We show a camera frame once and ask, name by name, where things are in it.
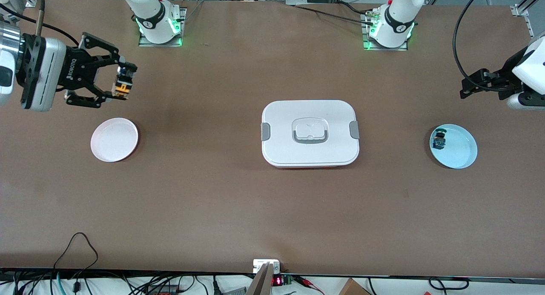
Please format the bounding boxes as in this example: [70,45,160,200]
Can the thin black looped cable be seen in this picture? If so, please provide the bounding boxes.
[53,232,99,284]

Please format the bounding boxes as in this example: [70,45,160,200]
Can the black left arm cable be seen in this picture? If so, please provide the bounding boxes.
[452,0,504,92]

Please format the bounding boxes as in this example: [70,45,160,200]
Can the pink round plate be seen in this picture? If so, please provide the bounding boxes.
[91,117,139,163]

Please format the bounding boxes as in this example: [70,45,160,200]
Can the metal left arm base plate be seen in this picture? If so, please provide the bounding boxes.
[362,12,408,52]

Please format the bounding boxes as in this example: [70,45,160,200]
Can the white lunch box grey clips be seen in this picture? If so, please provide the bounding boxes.
[261,100,360,169]

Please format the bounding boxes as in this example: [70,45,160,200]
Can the orange push-button switch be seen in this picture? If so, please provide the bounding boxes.
[112,62,137,101]

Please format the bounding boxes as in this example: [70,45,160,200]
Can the aluminium profile bar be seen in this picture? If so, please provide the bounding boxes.
[246,262,274,295]

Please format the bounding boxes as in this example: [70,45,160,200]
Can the blue push-button switch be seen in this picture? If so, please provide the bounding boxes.
[431,129,448,151]

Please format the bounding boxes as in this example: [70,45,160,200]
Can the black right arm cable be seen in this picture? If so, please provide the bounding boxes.
[0,0,81,47]

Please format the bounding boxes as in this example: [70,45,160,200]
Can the brown cardboard box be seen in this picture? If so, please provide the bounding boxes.
[338,278,371,295]

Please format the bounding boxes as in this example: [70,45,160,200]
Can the red clip lead wire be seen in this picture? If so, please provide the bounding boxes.
[294,275,325,295]

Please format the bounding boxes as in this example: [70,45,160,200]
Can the black coiled floor cable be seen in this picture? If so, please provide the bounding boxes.
[428,277,470,292]

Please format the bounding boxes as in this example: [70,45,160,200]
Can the aluminium frame rail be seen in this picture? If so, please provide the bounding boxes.
[510,0,545,36]

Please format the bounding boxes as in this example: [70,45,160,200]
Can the light blue round plate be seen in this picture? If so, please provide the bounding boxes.
[429,124,478,169]

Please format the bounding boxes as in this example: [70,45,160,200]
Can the black cable to arm base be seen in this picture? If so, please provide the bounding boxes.
[293,4,376,25]

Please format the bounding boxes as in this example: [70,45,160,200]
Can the small white box device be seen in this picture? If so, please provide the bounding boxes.
[253,259,281,273]

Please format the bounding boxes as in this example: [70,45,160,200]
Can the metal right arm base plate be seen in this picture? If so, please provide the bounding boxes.
[138,8,187,47]

